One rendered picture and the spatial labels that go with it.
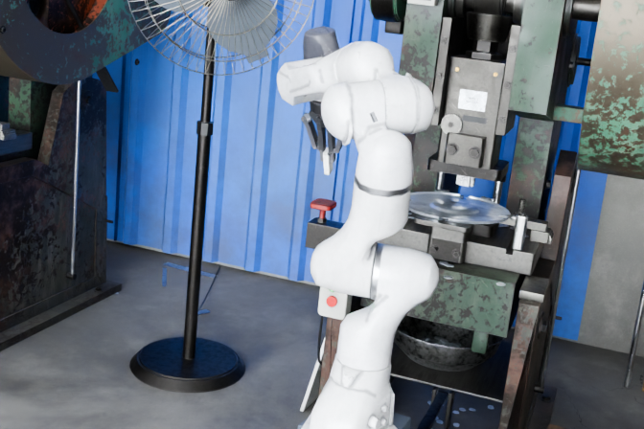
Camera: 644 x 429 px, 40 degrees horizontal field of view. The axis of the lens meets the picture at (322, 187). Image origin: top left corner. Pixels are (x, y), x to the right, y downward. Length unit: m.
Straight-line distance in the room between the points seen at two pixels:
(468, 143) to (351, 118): 0.75
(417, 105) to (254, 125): 2.24
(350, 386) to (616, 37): 0.91
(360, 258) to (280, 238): 2.23
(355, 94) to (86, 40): 1.53
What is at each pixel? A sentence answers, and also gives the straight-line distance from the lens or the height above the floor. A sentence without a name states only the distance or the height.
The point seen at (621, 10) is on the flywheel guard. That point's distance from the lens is 1.99.
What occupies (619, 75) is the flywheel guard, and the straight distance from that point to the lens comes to 2.02.
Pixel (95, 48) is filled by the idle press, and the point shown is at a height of 1.03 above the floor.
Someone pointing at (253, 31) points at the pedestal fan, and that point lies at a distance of 2.76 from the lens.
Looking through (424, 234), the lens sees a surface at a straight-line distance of 2.38.
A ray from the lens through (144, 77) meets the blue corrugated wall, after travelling 4.09.
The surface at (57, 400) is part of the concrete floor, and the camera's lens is 2.91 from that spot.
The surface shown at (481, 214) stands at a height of 0.78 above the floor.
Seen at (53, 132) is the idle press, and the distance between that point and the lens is 3.31.
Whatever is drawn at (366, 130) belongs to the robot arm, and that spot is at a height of 1.07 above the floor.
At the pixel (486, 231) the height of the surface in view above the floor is 0.72.
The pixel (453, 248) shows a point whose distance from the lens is 2.34.
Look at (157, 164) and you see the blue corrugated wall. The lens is 4.13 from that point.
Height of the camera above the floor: 1.35
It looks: 14 degrees down
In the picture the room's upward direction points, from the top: 6 degrees clockwise
